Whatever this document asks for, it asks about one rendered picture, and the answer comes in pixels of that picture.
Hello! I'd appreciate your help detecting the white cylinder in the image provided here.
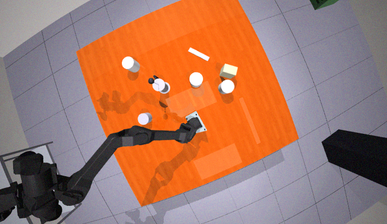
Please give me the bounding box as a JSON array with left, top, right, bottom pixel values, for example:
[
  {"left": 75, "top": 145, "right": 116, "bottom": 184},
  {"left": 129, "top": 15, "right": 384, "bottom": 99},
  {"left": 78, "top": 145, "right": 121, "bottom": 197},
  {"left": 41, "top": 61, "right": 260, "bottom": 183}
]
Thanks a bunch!
[
  {"left": 122, "top": 56, "right": 140, "bottom": 72},
  {"left": 189, "top": 72, "right": 203, "bottom": 88},
  {"left": 138, "top": 113, "right": 153, "bottom": 125},
  {"left": 218, "top": 80, "right": 234, "bottom": 94}
]

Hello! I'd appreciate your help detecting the white flat bar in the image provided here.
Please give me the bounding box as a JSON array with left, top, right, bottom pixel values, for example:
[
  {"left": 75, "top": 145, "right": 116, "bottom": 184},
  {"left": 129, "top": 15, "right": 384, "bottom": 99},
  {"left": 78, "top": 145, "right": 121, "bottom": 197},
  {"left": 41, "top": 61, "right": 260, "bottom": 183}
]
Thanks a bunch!
[{"left": 188, "top": 48, "right": 210, "bottom": 61}]

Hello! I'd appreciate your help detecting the cream cube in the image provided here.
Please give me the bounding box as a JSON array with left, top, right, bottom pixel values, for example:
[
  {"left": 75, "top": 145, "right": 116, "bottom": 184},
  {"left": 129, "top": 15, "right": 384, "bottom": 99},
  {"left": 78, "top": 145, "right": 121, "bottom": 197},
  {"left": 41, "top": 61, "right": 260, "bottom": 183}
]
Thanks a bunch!
[{"left": 219, "top": 64, "right": 238, "bottom": 79}]

